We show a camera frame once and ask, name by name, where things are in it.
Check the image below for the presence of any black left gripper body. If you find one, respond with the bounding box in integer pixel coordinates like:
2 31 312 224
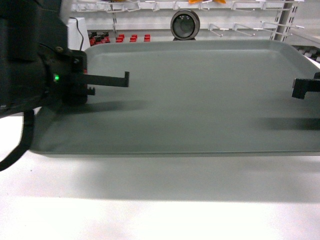
38 44 88 107

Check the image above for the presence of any white checkout table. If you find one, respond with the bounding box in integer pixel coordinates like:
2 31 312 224
0 109 320 240

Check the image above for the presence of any white cash register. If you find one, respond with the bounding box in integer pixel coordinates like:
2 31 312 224
67 17 90 51

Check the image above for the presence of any grey rectangular serving tray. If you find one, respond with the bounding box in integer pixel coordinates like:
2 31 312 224
31 40 320 155

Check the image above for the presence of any black power cable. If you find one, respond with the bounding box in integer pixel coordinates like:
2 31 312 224
68 16 85 52

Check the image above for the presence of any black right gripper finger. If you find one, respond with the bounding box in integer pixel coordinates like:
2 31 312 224
292 72 320 100

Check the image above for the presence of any black barcode scanner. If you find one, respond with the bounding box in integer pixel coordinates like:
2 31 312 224
170 9 200 41

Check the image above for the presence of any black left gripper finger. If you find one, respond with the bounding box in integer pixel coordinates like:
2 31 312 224
83 71 130 88
86 87 96 96

